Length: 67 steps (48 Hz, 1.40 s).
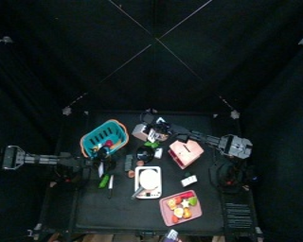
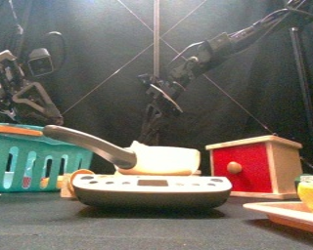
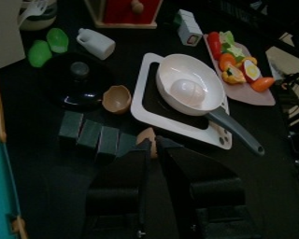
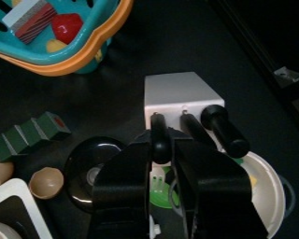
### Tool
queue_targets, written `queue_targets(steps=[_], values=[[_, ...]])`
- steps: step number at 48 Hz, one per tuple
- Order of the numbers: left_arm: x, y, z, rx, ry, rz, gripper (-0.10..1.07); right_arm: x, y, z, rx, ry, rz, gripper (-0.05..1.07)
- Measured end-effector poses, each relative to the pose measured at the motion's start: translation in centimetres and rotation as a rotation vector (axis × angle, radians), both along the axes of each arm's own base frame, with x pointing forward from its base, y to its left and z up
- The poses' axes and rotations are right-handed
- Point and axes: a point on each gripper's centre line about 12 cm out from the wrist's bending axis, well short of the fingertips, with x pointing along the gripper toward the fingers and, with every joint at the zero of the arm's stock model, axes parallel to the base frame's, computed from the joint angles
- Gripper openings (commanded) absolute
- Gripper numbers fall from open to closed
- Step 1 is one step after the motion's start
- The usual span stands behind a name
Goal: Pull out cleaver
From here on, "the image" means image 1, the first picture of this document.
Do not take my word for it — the grey toy cleaver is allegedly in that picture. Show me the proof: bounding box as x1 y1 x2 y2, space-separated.
124 154 136 180

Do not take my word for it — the white printed card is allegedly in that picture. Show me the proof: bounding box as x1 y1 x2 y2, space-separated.
147 128 158 144

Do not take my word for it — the pale pink toy box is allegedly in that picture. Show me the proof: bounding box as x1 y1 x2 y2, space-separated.
131 123 152 142

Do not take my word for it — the teal basket with orange rim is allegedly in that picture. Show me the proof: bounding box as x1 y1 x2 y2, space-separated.
80 118 130 159

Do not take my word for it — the green leafy toy vegetable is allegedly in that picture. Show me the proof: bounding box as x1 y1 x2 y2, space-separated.
143 140 160 149

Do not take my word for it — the small white toy box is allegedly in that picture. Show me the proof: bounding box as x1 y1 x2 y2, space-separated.
152 147 164 160

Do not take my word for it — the black toy pan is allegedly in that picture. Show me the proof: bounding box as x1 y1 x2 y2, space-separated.
135 146 156 164

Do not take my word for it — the pink house-shaped box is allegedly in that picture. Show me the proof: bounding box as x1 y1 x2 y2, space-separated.
167 139 206 170

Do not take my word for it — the white round plate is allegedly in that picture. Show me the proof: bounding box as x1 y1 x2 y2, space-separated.
139 169 160 191

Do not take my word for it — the white block with stripes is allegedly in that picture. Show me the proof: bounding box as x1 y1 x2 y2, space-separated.
179 175 198 188

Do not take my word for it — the red strawberry toy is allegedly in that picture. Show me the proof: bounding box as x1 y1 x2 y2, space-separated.
175 192 195 200

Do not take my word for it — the pink food tray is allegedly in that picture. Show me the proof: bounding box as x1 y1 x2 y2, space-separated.
158 189 203 227

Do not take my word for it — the orange toy fruit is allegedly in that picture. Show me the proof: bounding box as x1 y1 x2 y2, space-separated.
182 207 194 220

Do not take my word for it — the purple and white package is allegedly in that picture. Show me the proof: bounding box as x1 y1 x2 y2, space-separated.
163 229 182 242

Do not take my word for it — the white label on table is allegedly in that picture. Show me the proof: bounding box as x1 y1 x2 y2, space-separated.
225 202 253 231

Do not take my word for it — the green-handled toy knife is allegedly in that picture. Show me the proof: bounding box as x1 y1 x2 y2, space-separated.
98 162 111 190

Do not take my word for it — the black-handled toy knife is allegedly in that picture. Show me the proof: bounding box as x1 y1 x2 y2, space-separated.
106 174 115 200

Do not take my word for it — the silver stove handle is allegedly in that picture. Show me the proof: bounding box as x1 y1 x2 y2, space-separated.
130 187 147 200

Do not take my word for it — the thin diagonal brace wire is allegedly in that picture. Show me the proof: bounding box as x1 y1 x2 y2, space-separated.
69 0 214 107
108 0 235 112

